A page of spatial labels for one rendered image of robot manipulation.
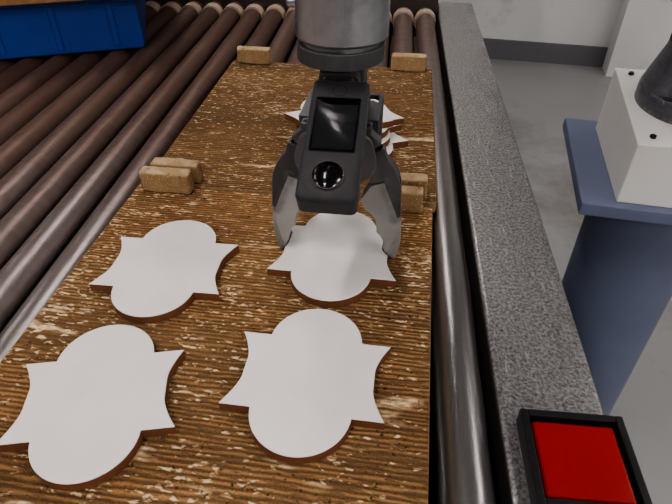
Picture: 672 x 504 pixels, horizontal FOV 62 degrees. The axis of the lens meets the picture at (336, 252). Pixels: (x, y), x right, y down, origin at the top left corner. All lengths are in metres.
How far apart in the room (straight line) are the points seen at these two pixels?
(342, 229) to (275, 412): 0.23
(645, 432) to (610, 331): 0.71
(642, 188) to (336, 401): 0.55
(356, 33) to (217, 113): 0.45
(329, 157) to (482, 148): 0.42
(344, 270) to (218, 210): 0.18
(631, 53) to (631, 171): 3.05
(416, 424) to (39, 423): 0.27
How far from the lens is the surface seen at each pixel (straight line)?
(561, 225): 2.35
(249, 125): 0.82
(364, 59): 0.45
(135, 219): 0.65
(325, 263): 0.54
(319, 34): 0.44
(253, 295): 0.52
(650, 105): 0.88
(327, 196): 0.41
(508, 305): 0.56
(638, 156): 0.82
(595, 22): 3.93
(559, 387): 0.51
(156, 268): 0.56
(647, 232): 0.94
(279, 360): 0.45
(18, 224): 0.73
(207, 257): 0.56
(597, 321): 1.05
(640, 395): 1.82
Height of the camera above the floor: 1.29
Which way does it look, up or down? 39 degrees down
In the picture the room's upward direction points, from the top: straight up
